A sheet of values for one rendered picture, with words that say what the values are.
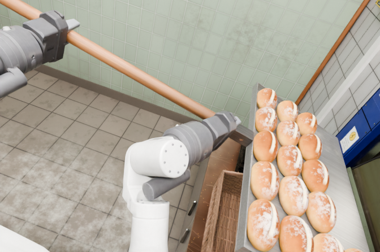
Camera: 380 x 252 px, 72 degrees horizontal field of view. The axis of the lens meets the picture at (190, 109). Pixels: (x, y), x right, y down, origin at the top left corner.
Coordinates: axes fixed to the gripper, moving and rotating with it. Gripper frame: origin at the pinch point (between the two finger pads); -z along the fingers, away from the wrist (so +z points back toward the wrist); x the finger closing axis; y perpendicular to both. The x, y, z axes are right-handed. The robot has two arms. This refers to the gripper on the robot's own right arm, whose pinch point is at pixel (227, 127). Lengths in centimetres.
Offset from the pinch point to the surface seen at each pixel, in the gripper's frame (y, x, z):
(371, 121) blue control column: -22, 4, -70
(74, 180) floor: 54, -134, -7
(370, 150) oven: -31, -3, -66
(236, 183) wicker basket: -10, -47, -40
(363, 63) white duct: -1, 12, -99
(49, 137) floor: 97, -141, -7
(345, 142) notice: -24, -12, -74
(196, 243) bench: -19, -60, -13
